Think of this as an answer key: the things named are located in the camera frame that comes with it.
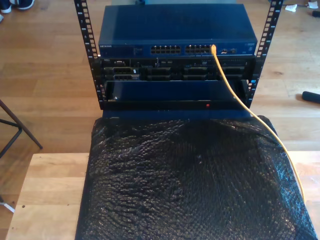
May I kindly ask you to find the blue rack shelf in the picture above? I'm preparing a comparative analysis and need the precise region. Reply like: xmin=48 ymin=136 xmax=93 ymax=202
xmin=104 ymin=79 xmax=248 ymax=103

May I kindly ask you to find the dark blue shoe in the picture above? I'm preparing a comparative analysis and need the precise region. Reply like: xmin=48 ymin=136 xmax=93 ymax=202
xmin=16 ymin=0 xmax=36 ymax=11

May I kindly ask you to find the black rack frame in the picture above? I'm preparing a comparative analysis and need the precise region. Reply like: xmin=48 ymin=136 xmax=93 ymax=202
xmin=73 ymin=0 xmax=285 ymax=111

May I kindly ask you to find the black foam cylinder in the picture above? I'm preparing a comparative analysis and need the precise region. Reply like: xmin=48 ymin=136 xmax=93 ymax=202
xmin=301 ymin=91 xmax=320 ymax=105

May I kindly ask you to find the black Dell server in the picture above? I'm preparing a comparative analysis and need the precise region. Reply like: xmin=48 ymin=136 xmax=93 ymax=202
xmin=91 ymin=56 xmax=261 ymax=82

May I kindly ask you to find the blue Netgear network switch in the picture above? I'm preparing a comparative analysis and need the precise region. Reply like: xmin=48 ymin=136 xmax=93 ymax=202
xmin=98 ymin=4 xmax=258 ymax=59

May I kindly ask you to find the black stool frame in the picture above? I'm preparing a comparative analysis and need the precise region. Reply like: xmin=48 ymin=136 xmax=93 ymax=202
xmin=0 ymin=98 xmax=43 ymax=161

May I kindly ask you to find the yellow network cable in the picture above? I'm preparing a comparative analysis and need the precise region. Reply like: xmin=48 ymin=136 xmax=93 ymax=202
xmin=210 ymin=44 xmax=307 ymax=203

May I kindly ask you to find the blue base plate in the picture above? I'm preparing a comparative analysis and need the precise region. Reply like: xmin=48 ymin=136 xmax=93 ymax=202
xmin=101 ymin=109 xmax=252 ymax=120

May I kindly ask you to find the white metal foot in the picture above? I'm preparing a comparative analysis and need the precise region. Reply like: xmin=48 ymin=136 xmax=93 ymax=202
xmin=0 ymin=201 xmax=16 ymax=214

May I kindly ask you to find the black bubble wrap mat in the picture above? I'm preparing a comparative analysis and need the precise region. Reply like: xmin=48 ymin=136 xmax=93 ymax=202
xmin=74 ymin=115 xmax=319 ymax=240

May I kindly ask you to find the black panel with red light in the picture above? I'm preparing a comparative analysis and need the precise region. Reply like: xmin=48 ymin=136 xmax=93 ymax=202
xmin=99 ymin=99 xmax=251 ymax=111

